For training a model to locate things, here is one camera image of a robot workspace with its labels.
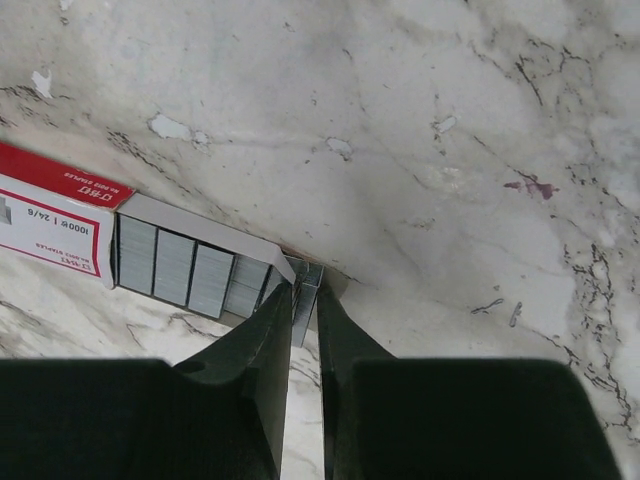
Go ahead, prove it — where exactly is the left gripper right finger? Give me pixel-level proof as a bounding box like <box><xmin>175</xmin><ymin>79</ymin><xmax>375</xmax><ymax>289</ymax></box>
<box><xmin>317</xmin><ymin>287</ymin><xmax>621</xmax><ymax>479</ymax></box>

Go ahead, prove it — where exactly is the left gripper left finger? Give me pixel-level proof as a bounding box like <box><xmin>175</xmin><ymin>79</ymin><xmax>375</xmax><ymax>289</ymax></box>
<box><xmin>1</xmin><ymin>284</ymin><xmax>292</xmax><ymax>479</ymax></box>

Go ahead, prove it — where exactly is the grey staple strip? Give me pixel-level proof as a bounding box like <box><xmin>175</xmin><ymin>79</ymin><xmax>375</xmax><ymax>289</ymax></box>
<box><xmin>286</xmin><ymin>256</ymin><xmax>324</xmax><ymax>347</ymax></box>

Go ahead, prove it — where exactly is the red white staple box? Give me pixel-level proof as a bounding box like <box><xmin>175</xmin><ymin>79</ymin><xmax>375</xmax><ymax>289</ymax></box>
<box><xmin>1</xmin><ymin>144</ymin><xmax>296</xmax><ymax>318</ymax></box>

